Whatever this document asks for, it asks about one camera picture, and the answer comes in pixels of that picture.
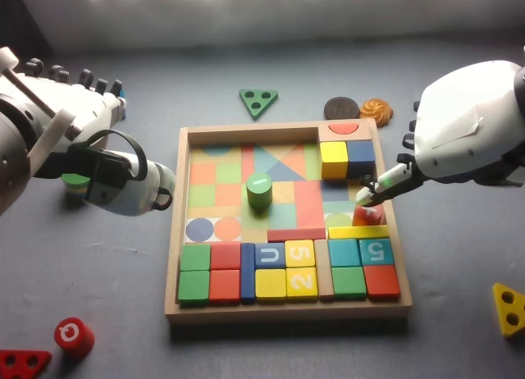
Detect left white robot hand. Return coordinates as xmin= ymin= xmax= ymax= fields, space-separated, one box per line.
xmin=0 ymin=57 xmax=176 ymax=218

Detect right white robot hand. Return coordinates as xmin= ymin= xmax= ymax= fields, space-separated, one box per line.
xmin=354 ymin=60 xmax=525 ymax=207

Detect red cylinder with plus sign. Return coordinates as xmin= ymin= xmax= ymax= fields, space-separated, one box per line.
xmin=351 ymin=203 xmax=386 ymax=229

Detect green cylinder with minus sign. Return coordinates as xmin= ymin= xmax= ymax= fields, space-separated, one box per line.
xmin=244 ymin=172 xmax=275 ymax=210

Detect wooden block tray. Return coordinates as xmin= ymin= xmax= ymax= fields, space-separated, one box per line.
xmin=163 ymin=119 xmax=413 ymax=325

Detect stack of coloured rings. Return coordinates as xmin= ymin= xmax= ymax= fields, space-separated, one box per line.
xmin=60 ymin=172 xmax=92 ymax=200

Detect golden swirl cookie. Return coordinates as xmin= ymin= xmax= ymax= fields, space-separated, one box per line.
xmin=359 ymin=98 xmax=394 ymax=128

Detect plain blue cube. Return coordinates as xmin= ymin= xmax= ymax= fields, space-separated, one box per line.
xmin=347 ymin=139 xmax=377 ymax=179

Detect round chocolate biscuit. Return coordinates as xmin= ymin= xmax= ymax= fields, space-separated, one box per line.
xmin=323 ymin=96 xmax=361 ymax=121

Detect plain yellow cube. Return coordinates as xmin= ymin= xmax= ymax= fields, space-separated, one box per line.
xmin=320 ymin=141 xmax=349 ymax=179

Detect green triangle with holes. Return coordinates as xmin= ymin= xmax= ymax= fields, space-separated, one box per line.
xmin=239 ymin=89 xmax=279 ymax=121

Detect grey table cloth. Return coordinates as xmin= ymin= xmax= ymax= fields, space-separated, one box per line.
xmin=0 ymin=36 xmax=525 ymax=379

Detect yellow triangle with holes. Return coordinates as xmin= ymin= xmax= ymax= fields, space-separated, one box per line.
xmin=491 ymin=282 xmax=525 ymax=339

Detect white cloth backdrop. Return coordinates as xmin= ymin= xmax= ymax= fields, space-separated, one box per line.
xmin=39 ymin=0 xmax=525 ymax=54

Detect red cylinder with letter Q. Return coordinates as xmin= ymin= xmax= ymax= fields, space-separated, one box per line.
xmin=53 ymin=317 xmax=95 ymax=358

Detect red triangle with holes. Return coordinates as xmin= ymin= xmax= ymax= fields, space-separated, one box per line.
xmin=0 ymin=349 xmax=53 ymax=379

